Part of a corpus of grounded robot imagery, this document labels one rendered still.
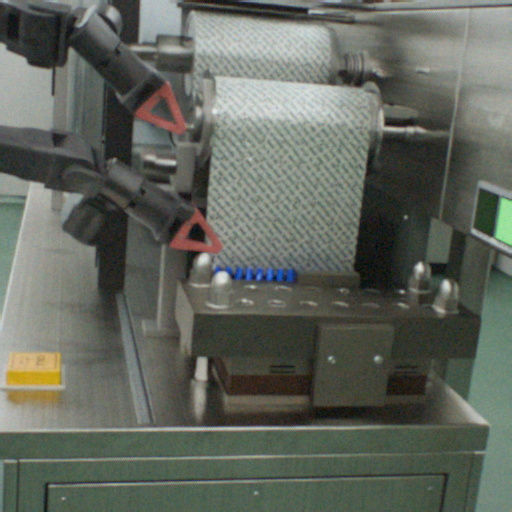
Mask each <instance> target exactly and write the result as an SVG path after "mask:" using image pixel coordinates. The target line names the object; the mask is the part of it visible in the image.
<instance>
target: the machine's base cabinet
mask: <svg viewBox="0 0 512 512"><path fill-rule="evenodd" d="M484 460H485V451H484V450H481V451H452V452H423V453H364V454H306V455H247V456H188V457H129V458H71V459H12V460H4V465H3V503H2V512H475V510H476V504H477V497H478V491H479V484H480V478H481V472H482V466H483V465H484Z"/></svg>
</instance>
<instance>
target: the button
mask: <svg viewBox="0 0 512 512"><path fill-rule="evenodd" d="M60 379H61V353H60V352H10V353H9V359H8V365H7V371H6V385H60Z"/></svg>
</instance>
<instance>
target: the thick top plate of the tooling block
mask: <svg viewBox="0 0 512 512"><path fill-rule="evenodd" d="M189 280H190V278H178V279H177V292H176V307H175V318H176V322H177V325H178V327H179V330H181V332H182V335H183V339H184V341H185V344H186V347H187V349H188V353H189V356H190V357H238V358H314V351H315V342H316V332H317V324H318V323H339V324H389V325H390V326H391V327H393V328H394V333H393V342H392V349H391V357H390V359H476V352H477V345H478V338H480V332H481V326H482V318H481V317H480V316H479V315H476V314H475V313H473V312H472V311H470V310H469V309H468V308H466V306H465V305H463V304H461V303H459V302H457V309H458V313H456V314H444V313H440V312H436V311H434V310H433V309H432V306H433V305H434V304H435V298H436V295H437V294H438V288H439V287H437V286H436V285H431V286H430V288H431V289H432V292H431V293H430V294H418V293H414V292H410V290H408V289H407V286H408V285H409V284H376V283H359V287H347V286H310V285H297V284H296V283H295V282H294V281H266V280H232V289H233V291H234V294H233V303H234V307H233V308H231V309H214V308H209V307H207V305H206V301H207V296H208V289H209V288H210V287H196V286H191V285H189V284H188V282H189Z"/></svg>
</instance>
